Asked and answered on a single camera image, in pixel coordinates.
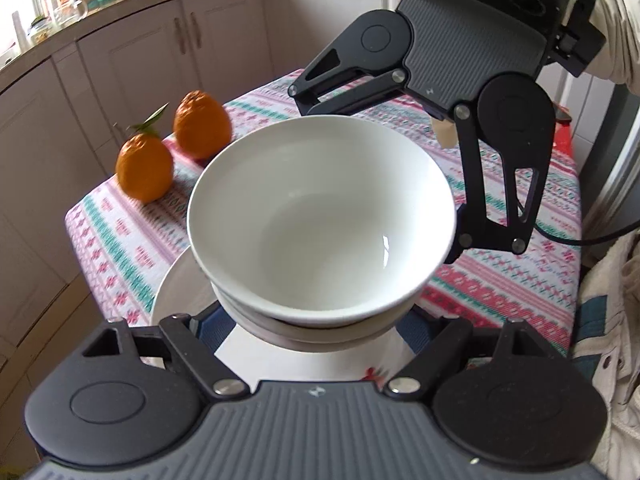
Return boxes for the black cable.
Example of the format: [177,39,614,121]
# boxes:
[520,200,640,247]

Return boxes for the beige tape tag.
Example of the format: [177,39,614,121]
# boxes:
[432,119,457,150]

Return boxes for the white tube of cups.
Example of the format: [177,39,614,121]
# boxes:
[11,10,29,54]

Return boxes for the glass jar with lid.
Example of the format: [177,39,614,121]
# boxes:
[27,15,52,44]

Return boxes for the stained white plate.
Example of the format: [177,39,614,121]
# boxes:
[150,255,422,397]

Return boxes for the person's right forearm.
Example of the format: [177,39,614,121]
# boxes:
[587,0,640,87]

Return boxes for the orange with stem and leaf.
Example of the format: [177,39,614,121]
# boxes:
[114,104,175,205]

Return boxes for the person's beige jacket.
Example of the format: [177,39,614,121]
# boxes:
[570,230,640,480]

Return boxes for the clear glass pitcher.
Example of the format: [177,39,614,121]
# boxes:
[50,0,90,29]

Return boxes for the red printed gift box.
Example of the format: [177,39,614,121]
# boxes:
[551,104,577,157]

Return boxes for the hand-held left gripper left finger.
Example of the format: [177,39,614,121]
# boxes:
[80,305,251,399]

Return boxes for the orange without leaf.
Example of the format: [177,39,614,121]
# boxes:
[172,90,232,161]

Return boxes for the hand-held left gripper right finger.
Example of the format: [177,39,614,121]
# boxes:
[384,309,547,399]

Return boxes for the white kitchen base cabinets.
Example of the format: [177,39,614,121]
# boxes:
[0,0,403,361]

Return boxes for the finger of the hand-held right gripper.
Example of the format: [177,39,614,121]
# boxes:
[446,102,544,264]
[288,30,409,117]

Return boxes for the patterned red green tablecloth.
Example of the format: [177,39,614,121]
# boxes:
[65,67,584,361]

